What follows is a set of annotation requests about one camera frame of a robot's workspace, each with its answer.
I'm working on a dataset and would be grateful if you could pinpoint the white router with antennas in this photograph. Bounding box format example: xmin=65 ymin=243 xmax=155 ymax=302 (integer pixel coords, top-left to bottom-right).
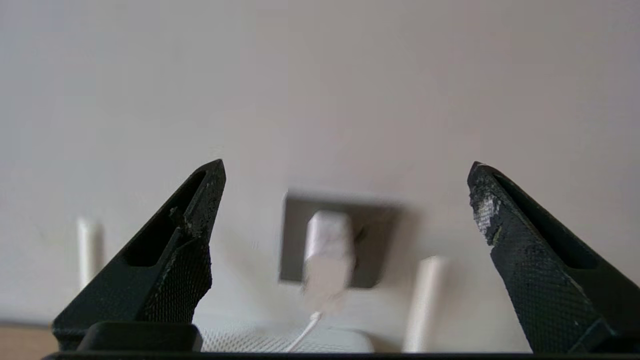
xmin=77 ymin=217 xmax=448 ymax=353

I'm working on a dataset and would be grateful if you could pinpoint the grey wall socket plate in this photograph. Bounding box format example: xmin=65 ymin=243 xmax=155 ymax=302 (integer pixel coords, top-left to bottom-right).
xmin=279 ymin=192 xmax=406 ymax=290

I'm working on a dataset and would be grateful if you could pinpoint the thin white adapter cable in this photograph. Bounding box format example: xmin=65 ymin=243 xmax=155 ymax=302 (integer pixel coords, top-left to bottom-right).
xmin=285 ymin=311 xmax=323 ymax=353

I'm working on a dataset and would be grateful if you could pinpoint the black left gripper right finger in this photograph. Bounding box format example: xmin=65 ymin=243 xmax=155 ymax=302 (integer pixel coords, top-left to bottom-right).
xmin=466 ymin=161 xmax=640 ymax=353

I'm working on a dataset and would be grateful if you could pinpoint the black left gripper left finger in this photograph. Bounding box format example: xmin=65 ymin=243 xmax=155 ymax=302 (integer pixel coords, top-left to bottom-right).
xmin=51 ymin=159 xmax=227 ymax=351

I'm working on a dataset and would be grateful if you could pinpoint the white power adapter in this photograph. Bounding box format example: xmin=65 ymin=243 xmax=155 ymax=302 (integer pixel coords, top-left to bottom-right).
xmin=302 ymin=210 xmax=357 ymax=313

